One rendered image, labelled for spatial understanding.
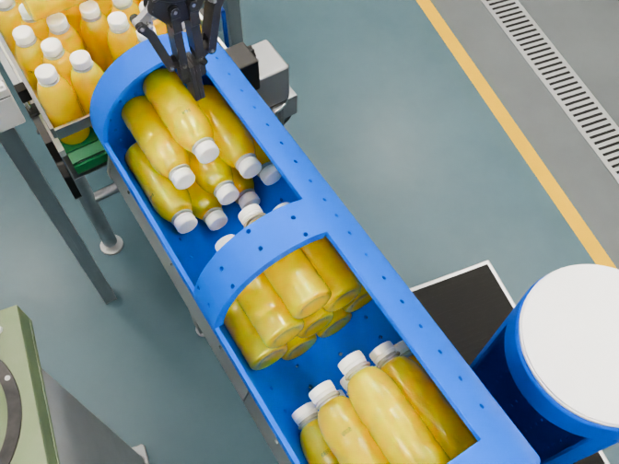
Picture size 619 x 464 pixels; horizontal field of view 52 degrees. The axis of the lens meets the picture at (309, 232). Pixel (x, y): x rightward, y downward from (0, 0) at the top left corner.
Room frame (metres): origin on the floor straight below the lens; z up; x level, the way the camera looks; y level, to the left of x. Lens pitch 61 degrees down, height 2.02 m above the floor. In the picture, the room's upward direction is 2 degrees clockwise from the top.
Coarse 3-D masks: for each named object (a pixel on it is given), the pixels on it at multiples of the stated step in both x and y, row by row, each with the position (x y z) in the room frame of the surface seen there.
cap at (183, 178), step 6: (180, 168) 0.62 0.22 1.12; (186, 168) 0.62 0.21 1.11; (174, 174) 0.61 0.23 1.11; (180, 174) 0.61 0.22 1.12; (186, 174) 0.61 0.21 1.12; (192, 174) 0.61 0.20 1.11; (174, 180) 0.60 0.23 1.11; (180, 180) 0.60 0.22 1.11; (186, 180) 0.61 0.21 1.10; (192, 180) 0.61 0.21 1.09; (180, 186) 0.60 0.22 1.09; (186, 186) 0.61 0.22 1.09
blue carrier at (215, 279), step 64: (128, 64) 0.75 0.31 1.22; (256, 128) 0.63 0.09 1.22; (256, 192) 0.67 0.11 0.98; (320, 192) 0.53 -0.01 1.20; (192, 256) 0.51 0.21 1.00; (256, 256) 0.40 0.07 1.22; (384, 320) 0.40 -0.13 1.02; (256, 384) 0.28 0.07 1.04; (448, 384) 0.24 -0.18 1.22; (512, 448) 0.16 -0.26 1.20
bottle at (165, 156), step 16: (144, 96) 0.77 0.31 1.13; (128, 112) 0.73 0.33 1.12; (144, 112) 0.73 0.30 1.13; (128, 128) 0.72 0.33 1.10; (144, 128) 0.69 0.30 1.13; (160, 128) 0.69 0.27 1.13; (144, 144) 0.67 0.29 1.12; (160, 144) 0.66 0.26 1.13; (176, 144) 0.67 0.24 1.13; (160, 160) 0.63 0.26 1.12; (176, 160) 0.63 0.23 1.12
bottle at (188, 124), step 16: (160, 80) 0.76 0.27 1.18; (176, 80) 0.77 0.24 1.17; (160, 96) 0.73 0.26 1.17; (176, 96) 0.73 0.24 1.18; (192, 96) 0.74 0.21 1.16; (160, 112) 0.71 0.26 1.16; (176, 112) 0.69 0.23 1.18; (192, 112) 0.69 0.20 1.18; (176, 128) 0.67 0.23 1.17; (192, 128) 0.66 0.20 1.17; (208, 128) 0.67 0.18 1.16; (192, 144) 0.64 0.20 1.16
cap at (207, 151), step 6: (204, 144) 0.64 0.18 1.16; (210, 144) 0.64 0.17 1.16; (198, 150) 0.63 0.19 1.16; (204, 150) 0.63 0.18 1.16; (210, 150) 0.63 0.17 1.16; (216, 150) 0.64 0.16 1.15; (198, 156) 0.62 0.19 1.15; (204, 156) 0.63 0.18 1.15; (210, 156) 0.63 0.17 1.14; (216, 156) 0.64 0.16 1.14; (204, 162) 0.62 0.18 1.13
